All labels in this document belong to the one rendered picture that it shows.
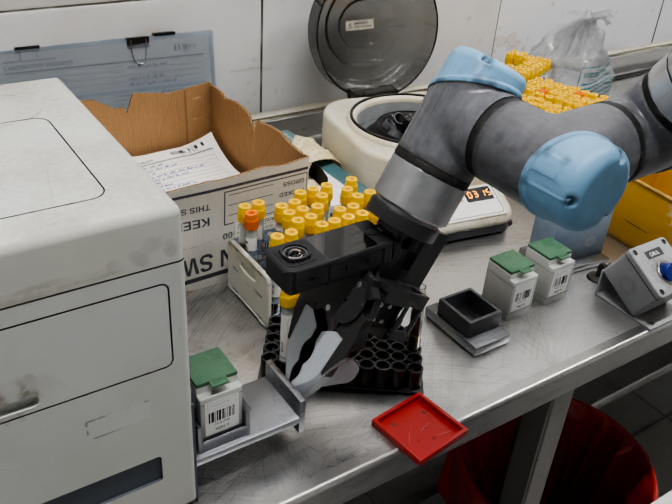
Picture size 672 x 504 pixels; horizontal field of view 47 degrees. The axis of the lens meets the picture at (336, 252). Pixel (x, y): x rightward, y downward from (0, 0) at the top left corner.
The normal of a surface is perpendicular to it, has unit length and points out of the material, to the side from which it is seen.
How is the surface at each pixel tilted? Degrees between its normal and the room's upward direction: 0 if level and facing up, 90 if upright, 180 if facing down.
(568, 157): 40
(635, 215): 90
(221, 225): 92
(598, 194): 91
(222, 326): 0
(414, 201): 69
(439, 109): 60
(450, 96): 55
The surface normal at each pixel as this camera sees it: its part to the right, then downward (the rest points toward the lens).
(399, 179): -0.56, -0.11
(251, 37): 0.55, 0.48
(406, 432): 0.07, -0.84
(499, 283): -0.84, 0.25
